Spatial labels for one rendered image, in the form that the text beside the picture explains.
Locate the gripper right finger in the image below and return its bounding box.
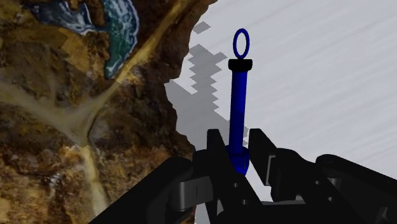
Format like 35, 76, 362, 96
248, 128, 397, 224

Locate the blue tool with ring end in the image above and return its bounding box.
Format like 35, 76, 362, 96
225, 27, 254, 176

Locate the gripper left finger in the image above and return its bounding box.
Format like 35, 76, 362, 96
89, 129, 264, 224

